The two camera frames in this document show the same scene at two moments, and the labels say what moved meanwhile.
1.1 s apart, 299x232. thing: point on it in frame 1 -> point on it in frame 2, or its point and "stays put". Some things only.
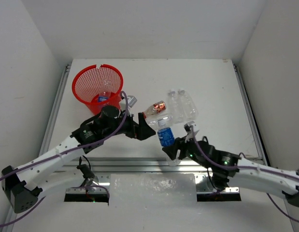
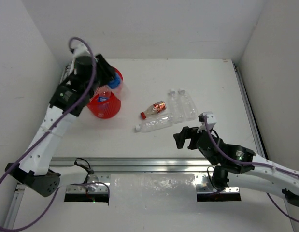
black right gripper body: (185, 149) -> (192, 135)
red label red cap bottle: (155, 109) stays put
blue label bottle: (166, 138) -> (114, 83)
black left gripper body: (135, 129) -> (105, 70)
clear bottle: (173, 107) stays put
